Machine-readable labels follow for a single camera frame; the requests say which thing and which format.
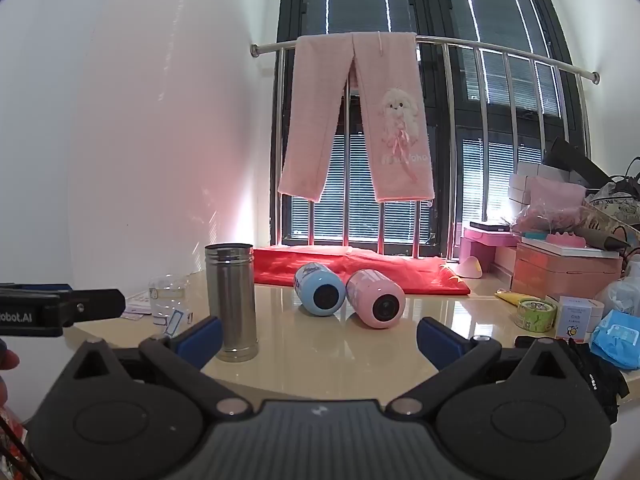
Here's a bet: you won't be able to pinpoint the person's left hand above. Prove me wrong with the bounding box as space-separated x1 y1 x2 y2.
0 337 20 407

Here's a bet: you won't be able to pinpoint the patterned beige bag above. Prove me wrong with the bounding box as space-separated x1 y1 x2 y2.
574 199 640 252

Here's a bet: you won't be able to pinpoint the pink and white scoop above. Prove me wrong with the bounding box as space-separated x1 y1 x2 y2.
452 255 484 280

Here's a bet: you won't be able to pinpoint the red printed object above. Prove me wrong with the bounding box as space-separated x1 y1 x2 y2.
0 404 42 480

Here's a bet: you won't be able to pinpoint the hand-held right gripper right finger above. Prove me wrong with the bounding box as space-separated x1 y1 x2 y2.
389 315 584 420

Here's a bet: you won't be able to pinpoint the black window frame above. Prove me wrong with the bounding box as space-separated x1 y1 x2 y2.
271 0 593 262

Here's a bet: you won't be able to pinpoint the pink cup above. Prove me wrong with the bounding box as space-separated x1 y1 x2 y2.
345 268 406 330

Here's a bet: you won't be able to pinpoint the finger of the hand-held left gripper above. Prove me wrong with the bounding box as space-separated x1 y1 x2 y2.
42 288 127 329

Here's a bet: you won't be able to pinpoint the yellow tube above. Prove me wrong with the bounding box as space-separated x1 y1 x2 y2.
494 288 527 307

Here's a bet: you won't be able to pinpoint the green tape roll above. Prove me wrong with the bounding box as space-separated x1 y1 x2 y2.
516 297 557 332

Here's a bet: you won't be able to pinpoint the black cables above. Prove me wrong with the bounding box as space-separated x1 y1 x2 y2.
606 156 640 197

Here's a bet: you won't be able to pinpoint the flat black box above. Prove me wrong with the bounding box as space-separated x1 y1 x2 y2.
468 218 512 234

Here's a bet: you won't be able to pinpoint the pink wavy comb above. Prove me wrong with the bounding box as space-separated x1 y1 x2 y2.
544 232 587 249

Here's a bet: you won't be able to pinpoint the stainless steel thermos cup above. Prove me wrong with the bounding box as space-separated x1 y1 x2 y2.
204 242 259 363

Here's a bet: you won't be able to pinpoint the pink plastic bag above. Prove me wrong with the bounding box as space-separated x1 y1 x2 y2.
514 176 589 236

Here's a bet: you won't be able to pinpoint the flat white box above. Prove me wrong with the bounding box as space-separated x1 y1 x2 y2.
519 236 621 260

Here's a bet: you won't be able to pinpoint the blue wipes packet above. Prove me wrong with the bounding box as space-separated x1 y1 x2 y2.
589 309 640 371

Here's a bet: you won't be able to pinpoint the blue cup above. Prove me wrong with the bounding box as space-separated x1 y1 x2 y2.
293 262 347 318

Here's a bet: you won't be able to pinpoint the stack of white boxes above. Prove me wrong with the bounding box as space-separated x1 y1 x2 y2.
507 161 572 207

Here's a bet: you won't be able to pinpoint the red cloth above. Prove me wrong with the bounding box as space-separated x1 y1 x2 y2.
253 245 472 296

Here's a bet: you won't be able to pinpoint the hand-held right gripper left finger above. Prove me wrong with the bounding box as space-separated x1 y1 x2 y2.
59 315 252 419

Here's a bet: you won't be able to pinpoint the small white box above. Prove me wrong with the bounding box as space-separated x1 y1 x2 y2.
553 295 605 344

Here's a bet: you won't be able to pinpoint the white paper leaflet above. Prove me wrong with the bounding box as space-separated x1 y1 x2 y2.
124 293 154 319

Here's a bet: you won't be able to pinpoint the large salmon pink box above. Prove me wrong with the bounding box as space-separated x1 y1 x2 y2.
510 242 624 302

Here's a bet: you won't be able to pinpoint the clear glass cup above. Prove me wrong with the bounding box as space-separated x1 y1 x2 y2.
148 274 191 324

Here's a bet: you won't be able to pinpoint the pink pants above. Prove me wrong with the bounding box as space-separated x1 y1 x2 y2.
277 31 436 205

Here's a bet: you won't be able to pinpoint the black cloth glove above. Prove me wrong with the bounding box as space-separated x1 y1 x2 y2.
514 335 630 425

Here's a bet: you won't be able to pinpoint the clear plastic bag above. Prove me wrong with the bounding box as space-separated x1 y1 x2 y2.
597 274 640 319

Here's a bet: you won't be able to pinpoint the steel window railing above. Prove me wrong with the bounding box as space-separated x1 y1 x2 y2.
250 33 600 262

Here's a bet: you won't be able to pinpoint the black angular object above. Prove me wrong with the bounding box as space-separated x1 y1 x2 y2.
542 136 612 187

